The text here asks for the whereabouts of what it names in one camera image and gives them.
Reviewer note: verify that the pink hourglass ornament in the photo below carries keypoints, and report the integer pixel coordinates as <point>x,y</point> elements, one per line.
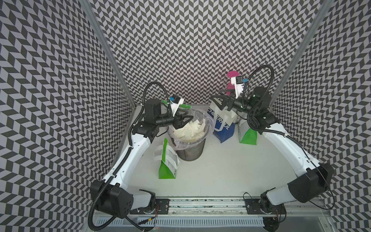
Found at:
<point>231,75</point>

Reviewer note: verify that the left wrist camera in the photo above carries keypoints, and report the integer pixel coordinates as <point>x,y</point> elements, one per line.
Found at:
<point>174,103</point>

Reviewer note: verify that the mesh waste bin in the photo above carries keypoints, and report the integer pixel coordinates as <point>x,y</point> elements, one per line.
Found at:
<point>191,154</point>

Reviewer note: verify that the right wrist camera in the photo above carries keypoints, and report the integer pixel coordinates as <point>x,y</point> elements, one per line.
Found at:
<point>239,83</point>

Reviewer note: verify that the aluminium corner post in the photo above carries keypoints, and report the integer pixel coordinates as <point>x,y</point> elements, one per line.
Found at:
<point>90,16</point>
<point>313,27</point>

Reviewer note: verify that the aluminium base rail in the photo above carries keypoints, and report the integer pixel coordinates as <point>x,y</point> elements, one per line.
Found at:
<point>226,212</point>

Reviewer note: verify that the green white bag right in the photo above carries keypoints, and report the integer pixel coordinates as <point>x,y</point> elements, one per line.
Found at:
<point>247,135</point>

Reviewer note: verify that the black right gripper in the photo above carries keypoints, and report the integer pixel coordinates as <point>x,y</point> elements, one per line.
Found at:
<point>221,106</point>

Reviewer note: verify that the aluminium corner post left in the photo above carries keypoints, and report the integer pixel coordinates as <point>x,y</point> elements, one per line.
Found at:
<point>90,16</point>

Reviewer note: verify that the clear plastic bin liner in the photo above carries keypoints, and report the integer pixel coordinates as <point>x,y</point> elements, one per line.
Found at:
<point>198,114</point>

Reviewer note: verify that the blue paper bag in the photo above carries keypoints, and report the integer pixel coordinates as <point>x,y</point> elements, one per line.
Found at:
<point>223,122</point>

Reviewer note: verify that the aluminium corner post right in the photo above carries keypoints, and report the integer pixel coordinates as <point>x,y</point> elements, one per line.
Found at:
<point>313,27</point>

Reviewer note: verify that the pile of receipt scraps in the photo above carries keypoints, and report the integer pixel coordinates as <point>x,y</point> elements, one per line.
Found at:
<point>193,131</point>

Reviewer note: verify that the green white bag front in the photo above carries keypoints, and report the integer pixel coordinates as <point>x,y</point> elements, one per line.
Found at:
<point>164,171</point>

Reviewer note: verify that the green white bag back left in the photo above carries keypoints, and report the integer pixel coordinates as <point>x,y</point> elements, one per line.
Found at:
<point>184,106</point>

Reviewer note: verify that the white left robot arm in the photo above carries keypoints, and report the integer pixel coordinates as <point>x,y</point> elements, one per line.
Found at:
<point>110,194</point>

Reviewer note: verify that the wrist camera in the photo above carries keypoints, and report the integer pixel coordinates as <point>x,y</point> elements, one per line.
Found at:
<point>239,83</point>
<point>174,103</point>

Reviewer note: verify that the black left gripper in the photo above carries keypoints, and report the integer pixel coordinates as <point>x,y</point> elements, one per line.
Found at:
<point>178,122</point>

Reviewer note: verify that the green white bag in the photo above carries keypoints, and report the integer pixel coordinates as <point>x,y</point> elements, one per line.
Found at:
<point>247,135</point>
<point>184,106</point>
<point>164,171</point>

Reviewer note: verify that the white receipt on front bag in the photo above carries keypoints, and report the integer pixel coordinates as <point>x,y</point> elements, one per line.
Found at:
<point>167,155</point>

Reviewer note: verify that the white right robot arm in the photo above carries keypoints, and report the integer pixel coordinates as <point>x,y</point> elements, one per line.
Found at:
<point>313,178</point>

